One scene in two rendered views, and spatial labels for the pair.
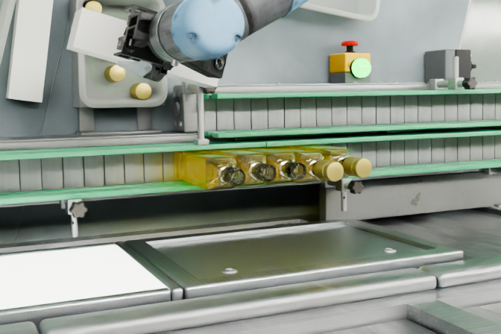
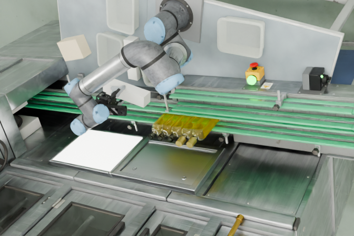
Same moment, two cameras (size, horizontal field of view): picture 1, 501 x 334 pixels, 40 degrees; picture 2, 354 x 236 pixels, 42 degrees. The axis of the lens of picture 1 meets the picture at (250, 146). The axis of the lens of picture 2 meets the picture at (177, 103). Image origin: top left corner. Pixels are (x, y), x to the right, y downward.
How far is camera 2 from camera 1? 2.03 m
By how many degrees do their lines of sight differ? 60
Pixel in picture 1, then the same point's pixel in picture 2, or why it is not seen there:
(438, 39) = (316, 59)
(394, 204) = (266, 141)
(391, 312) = (141, 203)
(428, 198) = (285, 143)
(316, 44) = (244, 60)
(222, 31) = (77, 131)
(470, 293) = (167, 208)
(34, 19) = not seen: hidden behind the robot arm
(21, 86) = (130, 75)
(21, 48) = not seen: hidden behind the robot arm
